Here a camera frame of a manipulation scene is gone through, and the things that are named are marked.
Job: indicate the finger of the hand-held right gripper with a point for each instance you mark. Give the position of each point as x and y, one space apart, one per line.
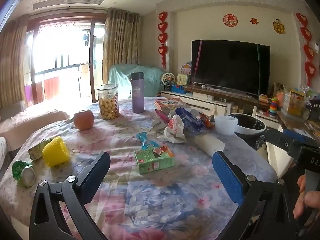
277 137
297 135

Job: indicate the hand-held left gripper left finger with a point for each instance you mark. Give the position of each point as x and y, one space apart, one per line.
93 177

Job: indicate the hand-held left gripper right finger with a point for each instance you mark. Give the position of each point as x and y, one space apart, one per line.
228 177

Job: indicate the black trash bin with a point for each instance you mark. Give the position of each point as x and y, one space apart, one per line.
250 129

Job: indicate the white tissue roll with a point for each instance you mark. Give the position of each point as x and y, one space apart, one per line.
208 145

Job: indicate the orange snack bag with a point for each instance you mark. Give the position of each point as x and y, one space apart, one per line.
207 120

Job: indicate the green snack wrapper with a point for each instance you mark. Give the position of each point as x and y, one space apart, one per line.
37 150

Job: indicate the green and red carton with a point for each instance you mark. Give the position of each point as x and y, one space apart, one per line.
153 158

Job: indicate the blue bone-shaped packet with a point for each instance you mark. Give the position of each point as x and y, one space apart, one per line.
147 141

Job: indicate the blue snack bag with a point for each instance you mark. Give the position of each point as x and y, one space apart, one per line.
190 120

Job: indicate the green can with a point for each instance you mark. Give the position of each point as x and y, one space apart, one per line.
23 173

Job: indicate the white plastic bag red print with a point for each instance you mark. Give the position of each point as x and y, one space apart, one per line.
173 130

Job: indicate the white printed wrapper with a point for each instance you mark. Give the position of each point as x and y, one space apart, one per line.
156 125

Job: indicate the pink paddle-shaped snack packet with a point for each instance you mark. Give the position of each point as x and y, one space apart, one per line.
162 116

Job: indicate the person's right hand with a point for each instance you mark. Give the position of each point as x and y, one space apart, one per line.
312 200

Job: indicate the stack of booklets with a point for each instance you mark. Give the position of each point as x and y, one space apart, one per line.
313 125

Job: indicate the rainbow stacking rings toy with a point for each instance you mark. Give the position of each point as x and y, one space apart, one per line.
274 106

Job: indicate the black box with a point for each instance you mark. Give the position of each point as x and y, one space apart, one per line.
313 107

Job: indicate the colourful printed box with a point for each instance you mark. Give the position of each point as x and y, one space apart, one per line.
295 102

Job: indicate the brown gift bag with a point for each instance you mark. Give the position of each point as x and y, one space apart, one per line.
280 90

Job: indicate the stacked yellow tins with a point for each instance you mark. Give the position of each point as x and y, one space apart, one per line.
235 108

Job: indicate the red apple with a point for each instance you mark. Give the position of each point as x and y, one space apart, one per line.
83 120

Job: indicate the white television cabinet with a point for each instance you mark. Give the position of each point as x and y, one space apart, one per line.
212 102

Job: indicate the glass jar of snack balls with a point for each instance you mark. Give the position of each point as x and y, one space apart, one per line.
108 102

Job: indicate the pink sofa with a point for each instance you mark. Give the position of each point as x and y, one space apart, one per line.
30 120

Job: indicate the black flat television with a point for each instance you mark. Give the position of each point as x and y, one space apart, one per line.
230 65

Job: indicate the book on table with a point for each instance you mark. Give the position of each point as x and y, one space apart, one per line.
170 103

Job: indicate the purple thermos bottle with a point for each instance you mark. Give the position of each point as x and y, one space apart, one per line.
137 92

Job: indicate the teal furniture cover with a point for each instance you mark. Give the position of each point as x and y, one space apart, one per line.
122 80

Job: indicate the blue toy tray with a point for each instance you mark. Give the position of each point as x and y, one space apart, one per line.
178 88

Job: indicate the yellow green toy phone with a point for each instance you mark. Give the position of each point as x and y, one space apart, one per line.
182 79

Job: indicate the pink toy house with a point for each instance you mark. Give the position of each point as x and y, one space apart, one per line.
186 68

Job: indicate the toy ferris wheel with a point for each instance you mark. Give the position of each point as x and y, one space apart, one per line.
168 80

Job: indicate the sliding glass door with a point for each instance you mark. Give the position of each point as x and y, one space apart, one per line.
62 55

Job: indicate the beige patterned curtain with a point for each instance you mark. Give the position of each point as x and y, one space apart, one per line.
12 62
121 37

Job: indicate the ceiling air vent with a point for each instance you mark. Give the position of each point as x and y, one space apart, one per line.
67 3

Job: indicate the white security camera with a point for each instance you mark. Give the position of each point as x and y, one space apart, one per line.
317 48

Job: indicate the gold figure wall decal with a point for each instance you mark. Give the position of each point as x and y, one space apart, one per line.
278 26

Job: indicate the small red wall decal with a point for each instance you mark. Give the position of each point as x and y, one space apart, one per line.
254 21

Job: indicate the round red wall decal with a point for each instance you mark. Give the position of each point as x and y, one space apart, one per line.
230 20

